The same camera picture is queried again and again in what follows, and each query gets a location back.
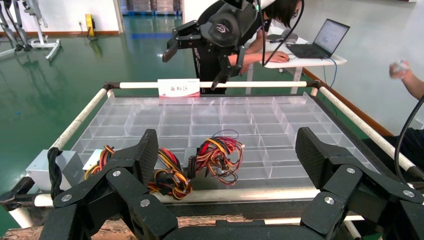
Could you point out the seated person bare forearm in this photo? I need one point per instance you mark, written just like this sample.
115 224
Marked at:
415 86

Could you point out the standing person in black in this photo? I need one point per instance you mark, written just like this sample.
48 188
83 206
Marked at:
203 66

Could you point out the blue pallet stack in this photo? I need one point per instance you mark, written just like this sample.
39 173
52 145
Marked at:
149 6

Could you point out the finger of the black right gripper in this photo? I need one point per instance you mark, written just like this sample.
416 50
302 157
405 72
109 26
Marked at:
232 64
180 36

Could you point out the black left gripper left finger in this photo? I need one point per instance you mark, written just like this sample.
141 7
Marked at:
99 198

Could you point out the clear acrylic divider tray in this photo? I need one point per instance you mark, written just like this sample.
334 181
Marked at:
265 126

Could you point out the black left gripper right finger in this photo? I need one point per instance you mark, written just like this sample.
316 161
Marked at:
348 192

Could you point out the white desk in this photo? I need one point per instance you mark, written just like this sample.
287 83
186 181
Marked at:
308 62

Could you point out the black laptop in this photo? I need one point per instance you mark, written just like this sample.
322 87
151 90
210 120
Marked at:
328 36

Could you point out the standing person hanging hand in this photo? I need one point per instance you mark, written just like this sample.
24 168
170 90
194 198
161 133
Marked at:
247 68

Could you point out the white metal stand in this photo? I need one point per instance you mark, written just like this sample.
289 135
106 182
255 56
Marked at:
41 41

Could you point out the standing person mouse hand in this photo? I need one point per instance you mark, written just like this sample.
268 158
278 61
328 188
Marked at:
280 57

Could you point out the brown cardboard divider box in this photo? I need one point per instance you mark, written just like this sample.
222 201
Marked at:
205 220

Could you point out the seated person dark clothes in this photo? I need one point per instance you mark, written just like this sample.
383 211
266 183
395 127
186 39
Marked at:
410 145

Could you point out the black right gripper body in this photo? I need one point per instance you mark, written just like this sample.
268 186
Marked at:
225 24

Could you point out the white red label sign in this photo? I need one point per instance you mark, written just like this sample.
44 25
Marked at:
179 88

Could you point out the white round controller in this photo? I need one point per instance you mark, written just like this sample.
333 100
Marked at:
399 66

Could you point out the grey metal stand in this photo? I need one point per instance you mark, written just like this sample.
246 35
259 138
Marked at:
20 36

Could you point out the seated person hand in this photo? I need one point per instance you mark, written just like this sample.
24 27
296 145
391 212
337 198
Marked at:
402 74

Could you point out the yellow wall device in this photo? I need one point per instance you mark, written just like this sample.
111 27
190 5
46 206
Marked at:
90 26

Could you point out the standing person bare forearm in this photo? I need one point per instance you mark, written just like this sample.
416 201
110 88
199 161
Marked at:
255 58

